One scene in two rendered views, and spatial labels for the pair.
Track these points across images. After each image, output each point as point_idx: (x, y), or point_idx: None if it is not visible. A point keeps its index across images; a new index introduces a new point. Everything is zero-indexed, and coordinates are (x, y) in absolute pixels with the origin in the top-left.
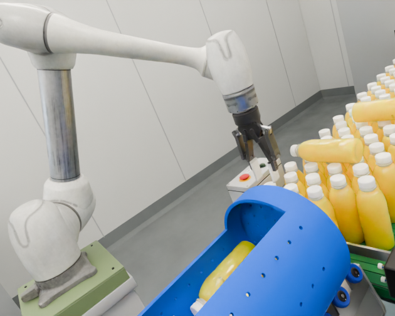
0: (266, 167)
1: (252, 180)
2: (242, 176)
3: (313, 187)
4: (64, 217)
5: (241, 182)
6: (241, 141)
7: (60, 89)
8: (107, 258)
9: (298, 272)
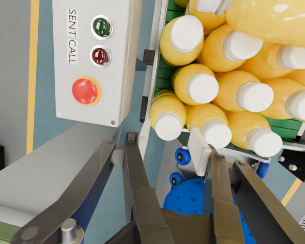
0: (114, 32)
1: (114, 101)
2: (83, 95)
3: (267, 139)
4: None
5: (89, 108)
6: (93, 199)
7: None
8: None
9: None
